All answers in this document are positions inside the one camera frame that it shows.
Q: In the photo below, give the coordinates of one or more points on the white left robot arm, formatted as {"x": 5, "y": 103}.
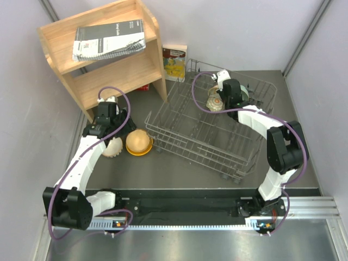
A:
{"x": 81, "y": 174}

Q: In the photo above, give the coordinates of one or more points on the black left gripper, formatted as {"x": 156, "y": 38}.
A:
{"x": 130, "y": 126}

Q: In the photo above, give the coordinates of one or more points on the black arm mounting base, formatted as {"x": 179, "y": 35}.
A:
{"x": 189, "y": 207}

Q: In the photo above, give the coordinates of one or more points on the aluminium rail with cable duct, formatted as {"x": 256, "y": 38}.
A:
{"x": 298, "y": 205}

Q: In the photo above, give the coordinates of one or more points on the pale green ceramic bowl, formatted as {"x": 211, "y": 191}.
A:
{"x": 244, "y": 93}

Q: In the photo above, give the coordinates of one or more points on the yellow plastic bowl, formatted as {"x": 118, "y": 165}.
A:
{"x": 142, "y": 153}

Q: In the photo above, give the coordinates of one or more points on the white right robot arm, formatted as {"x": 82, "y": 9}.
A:
{"x": 286, "y": 149}

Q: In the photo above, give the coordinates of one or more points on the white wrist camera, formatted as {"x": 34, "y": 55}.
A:
{"x": 113, "y": 99}
{"x": 220, "y": 77}

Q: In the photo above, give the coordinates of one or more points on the floral patterned ceramic bowl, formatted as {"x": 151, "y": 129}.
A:
{"x": 214, "y": 104}

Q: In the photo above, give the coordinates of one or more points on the small red object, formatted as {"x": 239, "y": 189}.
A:
{"x": 144, "y": 88}

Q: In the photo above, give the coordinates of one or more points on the colourful paperback book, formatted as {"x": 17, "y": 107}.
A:
{"x": 174, "y": 60}

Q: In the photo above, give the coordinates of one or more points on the beige bird-pattern bowl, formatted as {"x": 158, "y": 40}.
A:
{"x": 138, "y": 140}

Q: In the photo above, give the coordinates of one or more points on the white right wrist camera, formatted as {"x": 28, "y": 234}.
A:
{"x": 220, "y": 77}

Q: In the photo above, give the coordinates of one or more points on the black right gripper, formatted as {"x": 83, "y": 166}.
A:
{"x": 221, "y": 93}

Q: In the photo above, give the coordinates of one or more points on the wooden two-tier shelf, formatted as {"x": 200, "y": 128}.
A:
{"x": 126, "y": 74}

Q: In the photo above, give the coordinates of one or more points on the grey wire dish rack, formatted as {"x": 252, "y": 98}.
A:
{"x": 215, "y": 141}

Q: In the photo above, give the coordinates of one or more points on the black-white striped bowl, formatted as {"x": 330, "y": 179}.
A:
{"x": 114, "y": 148}

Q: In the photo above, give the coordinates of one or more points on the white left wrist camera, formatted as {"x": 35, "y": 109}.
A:
{"x": 113, "y": 99}

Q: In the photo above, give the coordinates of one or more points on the grey spiral-bound manual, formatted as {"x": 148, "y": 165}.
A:
{"x": 106, "y": 41}

